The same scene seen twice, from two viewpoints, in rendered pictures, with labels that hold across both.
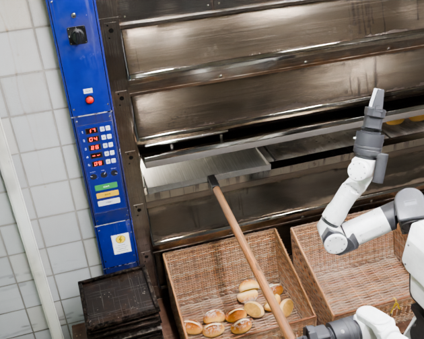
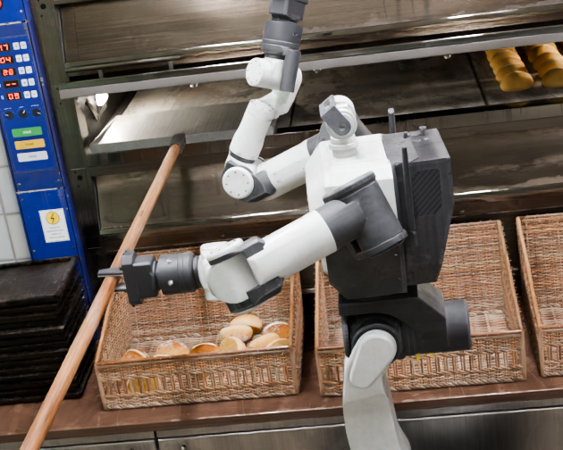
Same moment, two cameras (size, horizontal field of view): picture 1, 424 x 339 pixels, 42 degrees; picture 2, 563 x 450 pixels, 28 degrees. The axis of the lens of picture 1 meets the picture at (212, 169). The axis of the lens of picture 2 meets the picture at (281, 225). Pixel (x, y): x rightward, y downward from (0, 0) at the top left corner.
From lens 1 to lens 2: 1.64 m
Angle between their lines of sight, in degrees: 21
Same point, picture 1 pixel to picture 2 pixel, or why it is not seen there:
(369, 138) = (272, 28)
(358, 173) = (254, 74)
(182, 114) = (128, 35)
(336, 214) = (239, 140)
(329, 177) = not seen: hidden behind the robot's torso
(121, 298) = (23, 285)
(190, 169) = (167, 132)
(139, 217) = (81, 190)
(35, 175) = not seen: outside the picture
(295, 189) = not seen: hidden behind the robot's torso
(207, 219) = (181, 206)
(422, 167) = (550, 160)
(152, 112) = (87, 29)
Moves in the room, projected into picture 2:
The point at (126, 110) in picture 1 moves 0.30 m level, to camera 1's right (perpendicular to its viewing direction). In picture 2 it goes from (51, 24) to (147, 18)
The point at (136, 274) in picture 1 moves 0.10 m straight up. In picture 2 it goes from (61, 264) to (54, 234)
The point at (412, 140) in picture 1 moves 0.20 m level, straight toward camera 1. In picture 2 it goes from (518, 108) to (482, 130)
